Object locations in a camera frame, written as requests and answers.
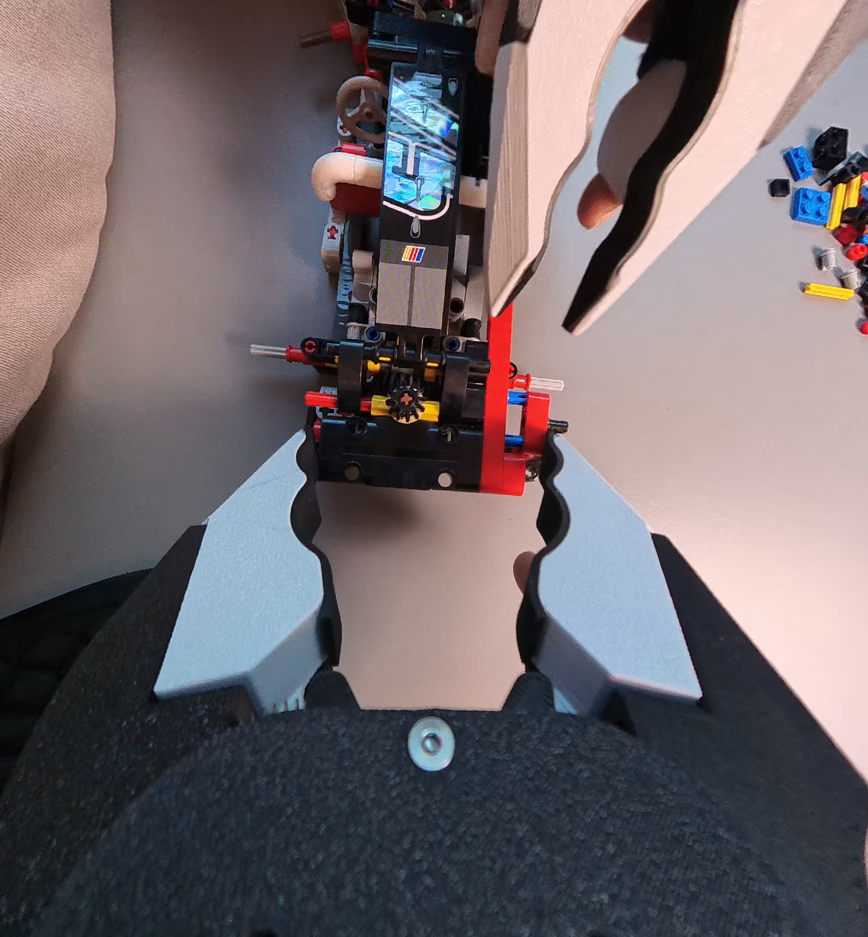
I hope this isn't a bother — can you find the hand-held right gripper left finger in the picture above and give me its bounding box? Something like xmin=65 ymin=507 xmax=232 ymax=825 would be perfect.
xmin=153 ymin=430 xmax=343 ymax=717

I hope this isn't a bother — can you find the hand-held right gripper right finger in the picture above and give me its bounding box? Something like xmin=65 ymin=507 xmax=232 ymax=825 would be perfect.
xmin=516 ymin=433 xmax=703 ymax=720

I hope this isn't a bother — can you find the person's left hand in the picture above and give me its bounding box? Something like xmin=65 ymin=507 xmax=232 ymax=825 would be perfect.
xmin=577 ymin=62 xmax=690 ymax=231

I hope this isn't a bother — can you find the pile of mixed lego pieces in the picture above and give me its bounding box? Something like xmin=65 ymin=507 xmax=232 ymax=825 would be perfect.
xmin=767 ymin=126 xmax=868 ymax=356

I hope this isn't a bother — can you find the black chair armrest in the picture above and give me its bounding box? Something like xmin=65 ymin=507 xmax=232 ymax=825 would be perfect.
xmin=0 ymin=570 xmax=164 ymax=887

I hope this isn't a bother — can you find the lego car chassis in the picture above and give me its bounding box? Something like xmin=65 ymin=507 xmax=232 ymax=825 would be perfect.
xmin=249 ymin=0 xmax=570 ymax=497

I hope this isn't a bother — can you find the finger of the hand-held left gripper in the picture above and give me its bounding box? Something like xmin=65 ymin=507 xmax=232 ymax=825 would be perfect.
xmin=481 ymin=0 xmax=655 ymax=321
xmin=560 ymin=0 xmax=868 ymax=338

